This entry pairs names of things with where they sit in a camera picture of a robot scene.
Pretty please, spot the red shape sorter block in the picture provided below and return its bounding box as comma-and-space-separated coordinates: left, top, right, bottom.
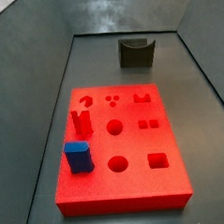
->
55, 84, 193, 217

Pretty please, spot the blue rounded block peg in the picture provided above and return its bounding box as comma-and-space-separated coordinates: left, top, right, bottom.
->
64, 141, 95, 173

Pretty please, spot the black curved cradle stand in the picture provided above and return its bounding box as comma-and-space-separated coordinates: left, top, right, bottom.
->
118, 38, 156, 68

